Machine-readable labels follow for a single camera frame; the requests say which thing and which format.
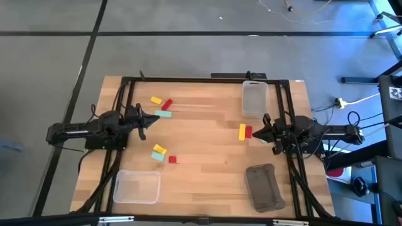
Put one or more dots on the long teal block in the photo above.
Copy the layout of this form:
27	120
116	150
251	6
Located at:
163	113

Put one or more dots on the red round object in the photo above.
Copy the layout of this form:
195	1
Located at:
334	172

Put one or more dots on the black equipment cart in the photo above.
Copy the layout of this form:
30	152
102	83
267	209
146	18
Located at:
391	125

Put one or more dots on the red rectangular block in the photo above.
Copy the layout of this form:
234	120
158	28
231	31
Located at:
166	104

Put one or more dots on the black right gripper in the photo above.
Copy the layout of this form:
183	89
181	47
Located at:
281	133

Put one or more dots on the small yellow block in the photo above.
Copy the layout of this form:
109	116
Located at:
156	100

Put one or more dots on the black floor stand base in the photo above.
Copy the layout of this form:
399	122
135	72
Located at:
358	80

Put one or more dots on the red half-cylinder block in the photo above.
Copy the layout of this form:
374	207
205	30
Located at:
172	159

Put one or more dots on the black and silver rail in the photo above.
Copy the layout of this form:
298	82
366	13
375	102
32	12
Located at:
201	220

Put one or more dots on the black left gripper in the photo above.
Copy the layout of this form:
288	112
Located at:
132	119

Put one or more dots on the white printed marker tag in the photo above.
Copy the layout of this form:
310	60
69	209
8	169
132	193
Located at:
395	93

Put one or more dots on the yellow arch block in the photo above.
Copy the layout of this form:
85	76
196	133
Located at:
159	149

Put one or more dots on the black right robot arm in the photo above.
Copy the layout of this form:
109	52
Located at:
333	132

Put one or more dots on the blue floor object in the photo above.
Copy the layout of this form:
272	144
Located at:
11	146

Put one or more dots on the black table frame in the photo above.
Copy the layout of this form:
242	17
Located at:
194	80

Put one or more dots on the white translucent plastic bin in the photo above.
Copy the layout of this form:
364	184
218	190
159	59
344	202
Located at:
255	99

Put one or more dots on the black diagonal beam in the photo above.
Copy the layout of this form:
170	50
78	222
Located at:
355	157

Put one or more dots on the red wedge block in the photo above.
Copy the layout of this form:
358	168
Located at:
248	132

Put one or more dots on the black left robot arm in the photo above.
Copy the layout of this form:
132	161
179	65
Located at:
72	128

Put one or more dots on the blue-lit metal stand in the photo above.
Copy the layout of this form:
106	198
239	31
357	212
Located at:
389	29

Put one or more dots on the clear square plastic bin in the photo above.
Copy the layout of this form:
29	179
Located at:
136	186

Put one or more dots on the long yellow block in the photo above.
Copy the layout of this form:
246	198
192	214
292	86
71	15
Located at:
242	132

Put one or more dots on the black mounting bar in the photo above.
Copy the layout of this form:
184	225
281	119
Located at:
238	75

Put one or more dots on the dark grey plastic bin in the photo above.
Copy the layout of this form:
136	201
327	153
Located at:
264	187

